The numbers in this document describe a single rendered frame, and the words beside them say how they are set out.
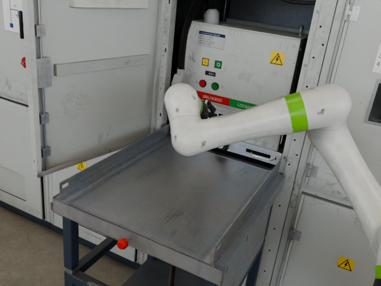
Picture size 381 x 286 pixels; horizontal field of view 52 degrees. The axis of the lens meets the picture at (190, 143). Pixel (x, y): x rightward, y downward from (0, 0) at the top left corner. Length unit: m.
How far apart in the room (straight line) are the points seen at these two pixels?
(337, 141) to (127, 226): 0.70
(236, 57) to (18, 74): 1.25
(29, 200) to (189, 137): 1.69
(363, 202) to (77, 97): 1.04
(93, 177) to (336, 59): 0.97
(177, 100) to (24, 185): 1.65
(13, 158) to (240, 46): 1.60
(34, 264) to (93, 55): 1.34
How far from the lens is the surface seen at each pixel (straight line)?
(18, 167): 2.62
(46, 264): 2.43
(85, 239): 2.49
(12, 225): 2.76
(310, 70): 1.53
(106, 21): 1.56
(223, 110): 1.67
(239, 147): 1.73
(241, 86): 1.66
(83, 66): 1.50
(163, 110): 1.81
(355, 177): 1.25
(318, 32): 1.52
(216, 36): 1.68
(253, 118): 1.14
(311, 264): 1.83
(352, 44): 1.49
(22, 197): 2.73
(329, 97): 1.15
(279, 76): 1.61
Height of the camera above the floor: 1.57
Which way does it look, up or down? 23 degrees down
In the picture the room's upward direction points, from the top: 6 degrees clockwise
